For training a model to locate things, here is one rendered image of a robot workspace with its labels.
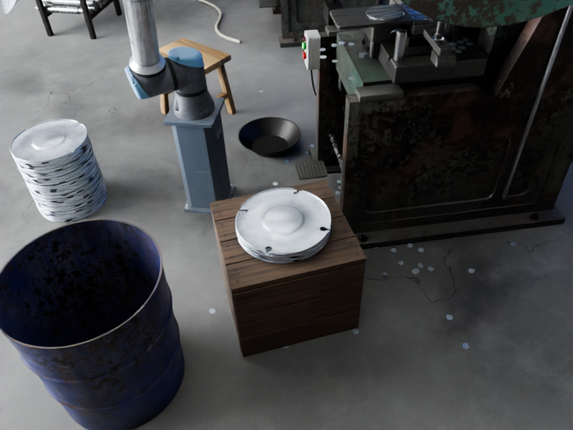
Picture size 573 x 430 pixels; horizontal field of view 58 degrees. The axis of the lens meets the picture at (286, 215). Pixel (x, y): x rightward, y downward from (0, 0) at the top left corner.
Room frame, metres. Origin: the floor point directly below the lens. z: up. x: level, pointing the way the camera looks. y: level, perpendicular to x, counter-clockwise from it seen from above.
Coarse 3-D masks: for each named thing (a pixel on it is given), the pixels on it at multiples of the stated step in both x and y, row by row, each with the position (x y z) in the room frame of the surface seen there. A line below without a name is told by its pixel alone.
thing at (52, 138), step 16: (32, 128) 1.79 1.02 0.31; (48, 128) 1.79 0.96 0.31; (64, 128) 1.79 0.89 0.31; (80, 128) 1.78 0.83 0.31; (16, 144) 1.68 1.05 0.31; (32, 144) 1.68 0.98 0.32; (48, 144) 1.67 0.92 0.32; (64, 144) 1.67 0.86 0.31; (80, 144) 1.66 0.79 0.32; (32, 160) 1.57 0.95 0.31; (48, 160) 1.56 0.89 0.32
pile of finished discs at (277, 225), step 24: (264, 192) 1.26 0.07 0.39; (288, 192) 1.25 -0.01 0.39; (240, 216) 1.15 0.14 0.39; (264, 216) 1.14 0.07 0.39; (288, 216) 1.13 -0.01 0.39; (312, 216) 1.14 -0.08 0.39; (240, 240) 1.05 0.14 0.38; (264, 240) 1.04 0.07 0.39; (288, 240) 1.04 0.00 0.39; (312, 240) 1.04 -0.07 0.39
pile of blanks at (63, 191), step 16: (16, 160) 1.61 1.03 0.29; (64, 160) 1.60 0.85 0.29; (80, 160) 1.64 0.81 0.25; (96, 160) 1.74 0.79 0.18; (32, 176) 1.58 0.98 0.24; (48, 176) 1.56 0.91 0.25; (64, 176) 1.58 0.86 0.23; (80, 176) 1.62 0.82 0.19; (96, 176) 1.70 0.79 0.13; (32, 192) 1.59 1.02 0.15; (48, 192) 1.56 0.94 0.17; (64, 192) 1.57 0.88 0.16; (80, 192) 1.60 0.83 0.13; (96, 192) 1.65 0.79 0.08; (48, 208) 1.57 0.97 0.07; (64, 208) 1.56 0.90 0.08; (80, 208) 1.58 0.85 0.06; (96, 208) 1.63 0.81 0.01
